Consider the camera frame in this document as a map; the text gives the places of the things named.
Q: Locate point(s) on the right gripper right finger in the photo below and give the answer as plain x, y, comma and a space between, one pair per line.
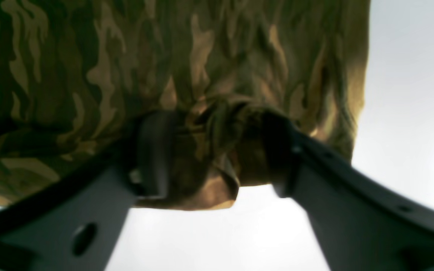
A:
360, 225

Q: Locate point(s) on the camouflage t-shirt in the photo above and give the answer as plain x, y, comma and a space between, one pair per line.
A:
74, 73

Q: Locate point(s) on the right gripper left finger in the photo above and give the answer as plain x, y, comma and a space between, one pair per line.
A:
74, 225

